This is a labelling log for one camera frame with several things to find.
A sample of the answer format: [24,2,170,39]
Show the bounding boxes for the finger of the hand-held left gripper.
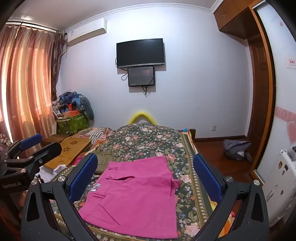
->
[0,133,43,161]
[22,142,62,174]

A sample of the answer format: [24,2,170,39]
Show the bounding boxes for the striped cloth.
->
[76,127,115,149]

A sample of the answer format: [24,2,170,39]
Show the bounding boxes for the white air conditioner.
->
[65,18,108,46]

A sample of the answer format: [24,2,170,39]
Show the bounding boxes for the white wardrobe door pink hearts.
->
[253,0,296,181]

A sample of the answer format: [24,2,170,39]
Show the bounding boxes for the white cloth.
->
[38,164,66,184]

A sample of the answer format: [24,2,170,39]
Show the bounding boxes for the green storage bag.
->
[57,113,90,136]

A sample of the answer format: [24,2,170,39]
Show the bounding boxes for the yellow hoop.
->
[128,111,158,126]

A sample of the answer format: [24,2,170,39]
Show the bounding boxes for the grey backpack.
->
[223,139,253,164]

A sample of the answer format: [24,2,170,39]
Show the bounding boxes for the bamboo lap desk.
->
[43,136,92,169]

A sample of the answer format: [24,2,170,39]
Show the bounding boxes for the pile of clothes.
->
[52,91,95,120]

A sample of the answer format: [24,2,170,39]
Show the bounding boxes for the wooden door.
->
[246,7,277,173]

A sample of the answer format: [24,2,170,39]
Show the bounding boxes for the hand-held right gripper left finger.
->
[20,153,99,241]

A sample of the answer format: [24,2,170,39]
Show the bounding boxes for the small black monitor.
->
[128,66,155,87]

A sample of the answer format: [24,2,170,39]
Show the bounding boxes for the pink pants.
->
[79,156,181,239]

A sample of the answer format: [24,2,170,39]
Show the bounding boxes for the wooden overhead cabinet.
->
[213,0,266,40]

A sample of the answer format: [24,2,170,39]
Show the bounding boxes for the orange curtain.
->
[0,23,67,149]

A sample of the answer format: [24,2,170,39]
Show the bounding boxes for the floral bedspread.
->
[50,123,218,241]

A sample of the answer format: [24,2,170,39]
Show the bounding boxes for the black wall television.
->
[116,38,165,69]

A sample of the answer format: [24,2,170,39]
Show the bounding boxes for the olive pants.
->
[91,148,123,175]

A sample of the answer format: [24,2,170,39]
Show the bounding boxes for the white suitcase with stickers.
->
[261,141,296,230]

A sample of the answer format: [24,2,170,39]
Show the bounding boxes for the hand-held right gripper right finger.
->
[193,153,270,241]

